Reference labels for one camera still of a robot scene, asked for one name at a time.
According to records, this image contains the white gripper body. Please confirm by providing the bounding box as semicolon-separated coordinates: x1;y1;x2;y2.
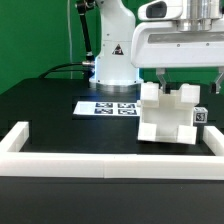
131;0;224;68

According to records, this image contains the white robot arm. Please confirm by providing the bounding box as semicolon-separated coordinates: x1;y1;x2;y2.
76;0;224;93

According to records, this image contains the white chair seat block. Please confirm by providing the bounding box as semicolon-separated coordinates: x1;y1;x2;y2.
139;103;195;143

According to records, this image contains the white tagged cube right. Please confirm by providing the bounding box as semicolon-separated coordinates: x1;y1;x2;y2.
194;107;208;123

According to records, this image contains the small white chair part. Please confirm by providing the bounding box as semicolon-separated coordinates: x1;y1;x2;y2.
138;123;157;141

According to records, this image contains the white chair back frame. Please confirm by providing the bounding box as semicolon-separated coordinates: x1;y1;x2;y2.
137;82;200;108

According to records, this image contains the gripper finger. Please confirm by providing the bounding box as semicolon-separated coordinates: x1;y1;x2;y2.
156;68;171;94
210;67;224;94

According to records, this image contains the white marker base sheet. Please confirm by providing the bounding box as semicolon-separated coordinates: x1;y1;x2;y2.
73;101;140;117

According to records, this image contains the black cable hose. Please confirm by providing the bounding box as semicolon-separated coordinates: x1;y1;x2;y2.
38;0;98;80

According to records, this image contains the white U-shaped fence frame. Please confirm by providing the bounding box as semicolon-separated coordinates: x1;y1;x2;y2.
0;122;224;180

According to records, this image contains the thin white cable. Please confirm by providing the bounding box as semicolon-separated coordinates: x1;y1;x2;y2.
66;0;74;80

